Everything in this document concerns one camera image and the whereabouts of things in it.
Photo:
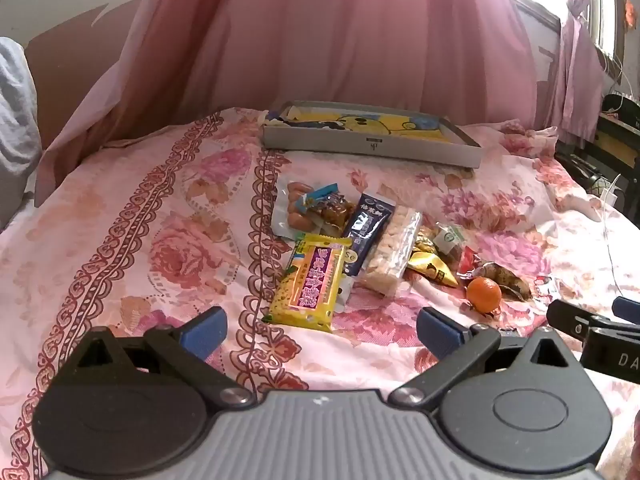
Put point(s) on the dark blue snack packet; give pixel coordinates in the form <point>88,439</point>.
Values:
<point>365,230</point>

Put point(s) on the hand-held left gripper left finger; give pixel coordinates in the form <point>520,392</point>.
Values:
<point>205,332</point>

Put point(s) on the gold foil snack packet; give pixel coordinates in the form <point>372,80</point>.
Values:
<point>425,244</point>

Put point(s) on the clear rice cracker packet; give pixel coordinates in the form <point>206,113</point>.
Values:
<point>390,250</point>

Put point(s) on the yellow cartoon snack packet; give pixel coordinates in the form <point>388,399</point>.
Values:
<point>430,267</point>

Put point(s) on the pale pink window curtain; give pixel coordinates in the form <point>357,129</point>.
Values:
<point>575,60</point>

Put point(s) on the grey tray with cartoon print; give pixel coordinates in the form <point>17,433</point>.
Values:
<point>320,142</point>

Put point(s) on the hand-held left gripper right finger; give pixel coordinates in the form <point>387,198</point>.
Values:
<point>440,332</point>

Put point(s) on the brown snack clear red wrapper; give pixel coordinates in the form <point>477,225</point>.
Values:
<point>507,280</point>

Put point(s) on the orange tangerine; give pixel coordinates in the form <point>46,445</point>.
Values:
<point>484,294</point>

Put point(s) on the green label cake packet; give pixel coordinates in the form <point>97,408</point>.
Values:
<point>450,237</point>

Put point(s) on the blue-edged brown snack packet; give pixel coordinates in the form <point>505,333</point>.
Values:
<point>332,212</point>

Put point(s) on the white cloth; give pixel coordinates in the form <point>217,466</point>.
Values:
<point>17,125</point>

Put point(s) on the floral pink bed sheet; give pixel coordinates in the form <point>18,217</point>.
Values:
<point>125,240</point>

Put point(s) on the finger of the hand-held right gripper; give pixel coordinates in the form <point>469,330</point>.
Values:
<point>627,309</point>
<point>570,322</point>

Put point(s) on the dark cluttered desk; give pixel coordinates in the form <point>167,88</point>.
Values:
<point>612,135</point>

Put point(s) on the yellow and purple snack packet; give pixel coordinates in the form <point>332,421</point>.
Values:
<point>310,280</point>

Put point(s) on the clear sausage packet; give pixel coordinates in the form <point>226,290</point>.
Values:
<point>295,195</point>

